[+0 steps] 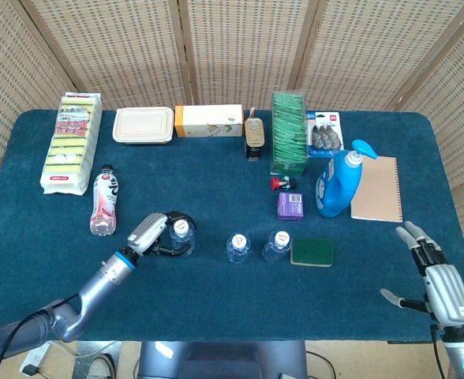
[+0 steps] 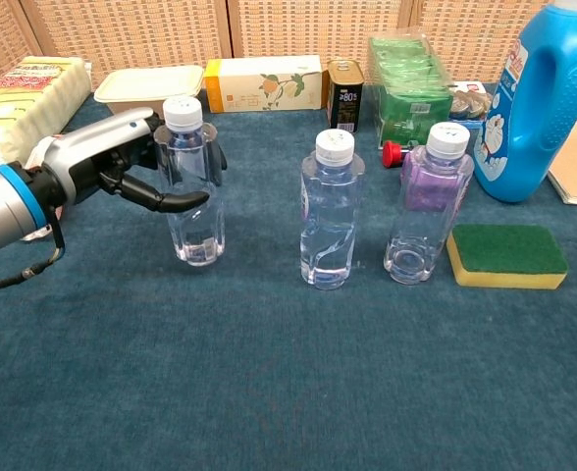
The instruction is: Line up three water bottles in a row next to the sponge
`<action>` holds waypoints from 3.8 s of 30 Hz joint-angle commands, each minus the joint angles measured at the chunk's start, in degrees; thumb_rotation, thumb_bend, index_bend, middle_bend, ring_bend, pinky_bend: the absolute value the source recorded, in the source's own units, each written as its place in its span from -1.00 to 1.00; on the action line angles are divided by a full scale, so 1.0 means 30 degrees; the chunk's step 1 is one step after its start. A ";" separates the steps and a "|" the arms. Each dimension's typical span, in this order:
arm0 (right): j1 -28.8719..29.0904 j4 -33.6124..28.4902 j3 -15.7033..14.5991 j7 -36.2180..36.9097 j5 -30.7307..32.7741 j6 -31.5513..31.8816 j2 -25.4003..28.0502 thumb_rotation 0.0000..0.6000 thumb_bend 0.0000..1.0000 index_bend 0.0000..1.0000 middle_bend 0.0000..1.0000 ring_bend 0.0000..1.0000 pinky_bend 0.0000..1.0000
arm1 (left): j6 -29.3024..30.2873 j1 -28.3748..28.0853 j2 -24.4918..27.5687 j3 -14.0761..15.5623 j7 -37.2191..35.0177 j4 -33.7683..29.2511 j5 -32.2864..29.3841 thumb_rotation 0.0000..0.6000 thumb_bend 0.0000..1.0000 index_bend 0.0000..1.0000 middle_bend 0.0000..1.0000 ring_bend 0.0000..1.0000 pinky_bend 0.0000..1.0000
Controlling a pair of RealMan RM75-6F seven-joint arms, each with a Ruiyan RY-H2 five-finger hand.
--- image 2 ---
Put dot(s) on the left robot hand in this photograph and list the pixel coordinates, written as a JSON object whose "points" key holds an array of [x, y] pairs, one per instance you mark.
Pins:
{"points": [[92, 147]]}

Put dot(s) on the clear plastic water bottle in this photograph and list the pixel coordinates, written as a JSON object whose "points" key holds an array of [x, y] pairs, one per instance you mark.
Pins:
{"points": [[416, 245], [190, 235], [330, 235]]}

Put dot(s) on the beige lidded food container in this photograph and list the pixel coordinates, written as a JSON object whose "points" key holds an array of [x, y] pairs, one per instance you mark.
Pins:
{"points": [[141, 81]]}

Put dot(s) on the yellow sponge multipack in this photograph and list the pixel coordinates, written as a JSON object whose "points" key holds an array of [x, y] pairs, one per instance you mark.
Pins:
{"points": [[23, 98]]}

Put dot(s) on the white orange tea box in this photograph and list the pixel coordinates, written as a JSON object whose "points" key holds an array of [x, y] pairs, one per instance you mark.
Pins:
{"points": [[278, 73]]}

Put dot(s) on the woven rattan folding screen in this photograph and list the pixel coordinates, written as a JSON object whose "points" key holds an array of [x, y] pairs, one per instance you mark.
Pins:
{"points": [[318, 29]]}

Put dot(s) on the gold black tin can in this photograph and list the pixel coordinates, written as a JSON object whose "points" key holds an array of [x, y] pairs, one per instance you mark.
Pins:
{"points": [[346, 103]]}

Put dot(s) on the teal carpet table cover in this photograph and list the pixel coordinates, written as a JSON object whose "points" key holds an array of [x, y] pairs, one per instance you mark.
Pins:
{"points": [[318, 368]]}

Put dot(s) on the clear box green sachets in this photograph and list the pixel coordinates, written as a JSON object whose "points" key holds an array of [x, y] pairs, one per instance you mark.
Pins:
{"points": [[406, 88]]}

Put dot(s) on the purple wrapped packet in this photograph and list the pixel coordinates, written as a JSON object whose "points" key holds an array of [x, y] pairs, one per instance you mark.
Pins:
{"points": [[428, 184]]}

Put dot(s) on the blister pack of clips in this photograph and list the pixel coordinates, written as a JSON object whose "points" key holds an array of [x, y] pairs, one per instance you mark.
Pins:
{"points": [[465, 105]]}

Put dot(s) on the blue detergent bottle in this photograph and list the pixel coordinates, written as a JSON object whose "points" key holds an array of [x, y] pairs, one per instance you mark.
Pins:
{"points": [[514, 162]]}

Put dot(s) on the green yellow sponge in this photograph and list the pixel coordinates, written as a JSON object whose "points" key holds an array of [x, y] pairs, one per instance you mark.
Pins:
{"points": [[507, 250]]}

